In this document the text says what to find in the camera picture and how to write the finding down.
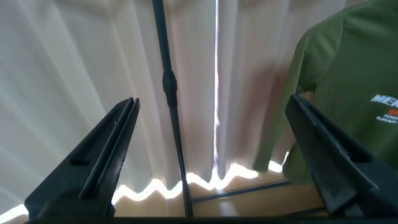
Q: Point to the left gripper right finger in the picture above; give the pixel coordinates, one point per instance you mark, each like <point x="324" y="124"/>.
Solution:
<point x="335" y="168"/>

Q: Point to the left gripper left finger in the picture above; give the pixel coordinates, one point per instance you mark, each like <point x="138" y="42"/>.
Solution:
<point x="93" y="174"/>

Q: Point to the green long-sleeved shirt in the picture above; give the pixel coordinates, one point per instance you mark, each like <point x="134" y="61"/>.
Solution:
<point x="357" y="62"/>

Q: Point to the black clothes rack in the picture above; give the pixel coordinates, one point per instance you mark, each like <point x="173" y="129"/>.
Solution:
<point x="170" y="84"/>

